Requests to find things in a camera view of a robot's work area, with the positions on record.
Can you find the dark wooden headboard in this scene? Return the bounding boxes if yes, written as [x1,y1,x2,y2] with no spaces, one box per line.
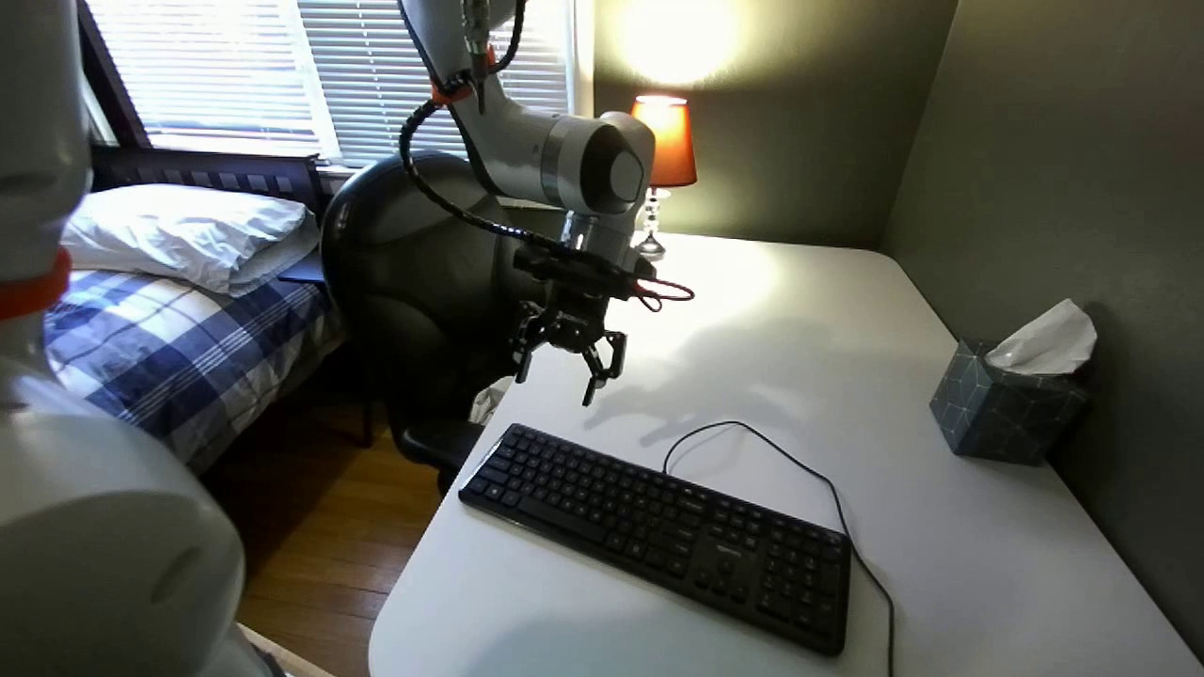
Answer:
[77,141,332,214]

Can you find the white tissue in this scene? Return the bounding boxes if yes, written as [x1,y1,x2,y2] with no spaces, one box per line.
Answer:
[980,294,1101,380]

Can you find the white pillow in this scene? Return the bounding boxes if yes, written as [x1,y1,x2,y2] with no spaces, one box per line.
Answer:
[56,181,323,303]

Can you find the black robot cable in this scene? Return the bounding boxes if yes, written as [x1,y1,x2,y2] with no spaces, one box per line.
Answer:
[395,0,699,317]

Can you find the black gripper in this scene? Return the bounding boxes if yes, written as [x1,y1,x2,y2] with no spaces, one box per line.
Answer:
[508,288,631,412]

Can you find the white window blinds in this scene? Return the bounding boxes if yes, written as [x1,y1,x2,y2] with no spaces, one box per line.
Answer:
[77,0,593,174]

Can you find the black office chair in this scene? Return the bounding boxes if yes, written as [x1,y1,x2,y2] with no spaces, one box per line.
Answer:
[319,147,593,482]

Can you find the grey patterned tissue box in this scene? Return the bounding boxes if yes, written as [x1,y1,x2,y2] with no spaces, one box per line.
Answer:
[926,339,1095,472]

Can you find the black keyboard cable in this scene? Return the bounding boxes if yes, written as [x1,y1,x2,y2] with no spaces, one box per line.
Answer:
[658,419,904,677]

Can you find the black computer keyboard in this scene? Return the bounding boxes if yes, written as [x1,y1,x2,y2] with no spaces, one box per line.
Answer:
[455,421,858,664]

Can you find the orange shade table lamp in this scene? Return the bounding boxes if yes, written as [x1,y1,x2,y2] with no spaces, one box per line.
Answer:
[627,91,699,269]

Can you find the blue plaid bed blanket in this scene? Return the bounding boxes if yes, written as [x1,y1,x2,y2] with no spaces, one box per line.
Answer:
[32,253,351,473]

